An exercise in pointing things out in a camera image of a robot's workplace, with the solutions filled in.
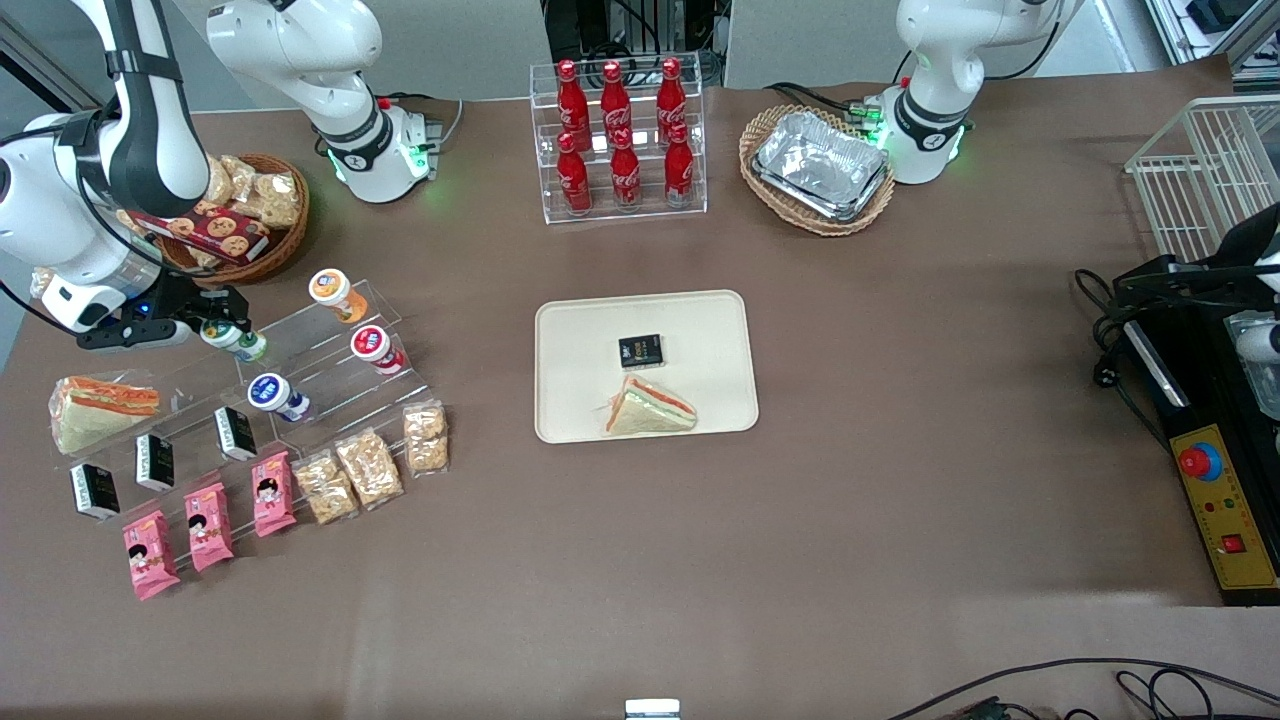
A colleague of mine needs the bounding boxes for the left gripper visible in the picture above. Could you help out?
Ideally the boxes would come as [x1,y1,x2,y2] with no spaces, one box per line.
[1114,200,1280,308]

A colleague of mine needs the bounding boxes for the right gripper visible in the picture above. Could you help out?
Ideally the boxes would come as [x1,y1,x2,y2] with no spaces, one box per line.
[40,262,252,353]

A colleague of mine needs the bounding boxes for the green cap gum bottle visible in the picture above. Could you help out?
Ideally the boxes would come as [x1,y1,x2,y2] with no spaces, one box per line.
[200,312,269,363]

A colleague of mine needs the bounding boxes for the blue cap gum bottle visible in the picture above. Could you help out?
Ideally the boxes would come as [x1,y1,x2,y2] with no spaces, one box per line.
[247,373,311,422]

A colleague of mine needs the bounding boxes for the orange cap gum bottle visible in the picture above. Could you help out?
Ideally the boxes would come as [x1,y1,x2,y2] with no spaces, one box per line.
[308,268,369,324]

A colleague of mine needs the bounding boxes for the clear acrylic stepped gum stand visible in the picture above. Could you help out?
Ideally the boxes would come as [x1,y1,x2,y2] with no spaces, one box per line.
[232,280,431,446]

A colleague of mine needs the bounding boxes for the red cap gum bottle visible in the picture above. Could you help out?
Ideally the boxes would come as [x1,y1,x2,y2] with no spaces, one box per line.
[350,325,408,377]

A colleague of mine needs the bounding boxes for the aluminium foil tray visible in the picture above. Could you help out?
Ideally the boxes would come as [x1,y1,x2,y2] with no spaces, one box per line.
[752,110,891,223]

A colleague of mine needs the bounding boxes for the beige plastic tray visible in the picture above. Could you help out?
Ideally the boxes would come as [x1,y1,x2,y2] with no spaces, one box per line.
[534,290,759,444]

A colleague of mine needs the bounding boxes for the red cookie box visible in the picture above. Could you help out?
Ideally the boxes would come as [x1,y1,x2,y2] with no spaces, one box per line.
[130,205,271,266]

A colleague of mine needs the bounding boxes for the clear acrylic stepped snack stand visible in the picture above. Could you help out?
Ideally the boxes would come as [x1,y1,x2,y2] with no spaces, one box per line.
[45,350,266,526]

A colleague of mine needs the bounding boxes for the brown wicker snack basket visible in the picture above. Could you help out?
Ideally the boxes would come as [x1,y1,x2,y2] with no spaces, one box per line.
[158,153,311,286]

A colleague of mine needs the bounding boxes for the black control box yellow panel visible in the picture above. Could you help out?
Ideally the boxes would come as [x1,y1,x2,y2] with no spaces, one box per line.
[1120,300,1280,607]

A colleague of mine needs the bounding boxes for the small black white carton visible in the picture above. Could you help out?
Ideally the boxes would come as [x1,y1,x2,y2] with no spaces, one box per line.
[214,405,258,462]
[70,463,121,521]
[135,432,176,491]

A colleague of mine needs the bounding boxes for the wrapped triangle sandwich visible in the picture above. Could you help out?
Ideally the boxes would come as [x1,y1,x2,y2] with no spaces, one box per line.
[602,375,698,436]
[49,375,162,456]

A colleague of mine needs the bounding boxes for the pink snack packet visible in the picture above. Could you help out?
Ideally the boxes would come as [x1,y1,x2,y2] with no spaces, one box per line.
[184,482,235,573]
[122,510,182,601]
[251,451,298,538]

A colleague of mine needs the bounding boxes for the clear nut cracker packet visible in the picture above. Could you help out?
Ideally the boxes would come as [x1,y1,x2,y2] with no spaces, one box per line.
[335,427,405,511]
[403,400,450,475]
[292,450,359,525]

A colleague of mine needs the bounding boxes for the grey shelf unit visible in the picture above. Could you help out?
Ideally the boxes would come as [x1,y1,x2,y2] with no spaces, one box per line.
[1145,0,1280,71]

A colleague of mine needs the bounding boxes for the red cola bottle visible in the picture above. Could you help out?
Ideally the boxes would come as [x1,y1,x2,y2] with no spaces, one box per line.
[609,128,642,209]
[656,57,689,141]
[556,132,593,214]
[600,60,633,146]
[556,60,591,151]
[663,123,695,206]

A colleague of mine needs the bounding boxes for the light wicker oval basket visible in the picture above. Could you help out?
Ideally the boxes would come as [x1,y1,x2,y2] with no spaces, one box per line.
[739,105,896,237]

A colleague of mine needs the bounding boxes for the clear acrylic bottle rack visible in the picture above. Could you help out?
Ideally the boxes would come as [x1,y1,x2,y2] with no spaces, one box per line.
[530,52,708,225]

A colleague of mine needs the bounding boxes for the dark equipment rack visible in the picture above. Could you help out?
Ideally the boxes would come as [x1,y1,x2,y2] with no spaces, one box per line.
[545,0,726,86]

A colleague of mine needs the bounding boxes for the black control box cable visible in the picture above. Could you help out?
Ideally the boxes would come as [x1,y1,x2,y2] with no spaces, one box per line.
[1074,268,1173,451]

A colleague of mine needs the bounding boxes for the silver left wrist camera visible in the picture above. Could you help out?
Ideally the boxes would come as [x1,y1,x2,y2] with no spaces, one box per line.
[1235,320,1280,364]

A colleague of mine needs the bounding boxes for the white wire basket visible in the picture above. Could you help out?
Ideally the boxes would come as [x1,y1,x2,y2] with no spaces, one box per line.
[1125,95,1280,266]

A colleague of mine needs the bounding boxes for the black right arm hose cable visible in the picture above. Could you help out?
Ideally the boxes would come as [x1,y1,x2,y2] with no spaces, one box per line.
[0,110,176,336]

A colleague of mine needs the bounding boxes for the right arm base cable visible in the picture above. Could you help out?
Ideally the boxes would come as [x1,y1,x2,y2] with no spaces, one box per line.
[378,92,464,153]

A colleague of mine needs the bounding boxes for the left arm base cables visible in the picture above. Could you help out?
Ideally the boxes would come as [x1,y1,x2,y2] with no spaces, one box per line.
[765,80,886,129]

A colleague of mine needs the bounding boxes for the black cables at table edge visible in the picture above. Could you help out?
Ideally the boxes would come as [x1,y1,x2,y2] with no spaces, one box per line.
[885,658,1280,720]

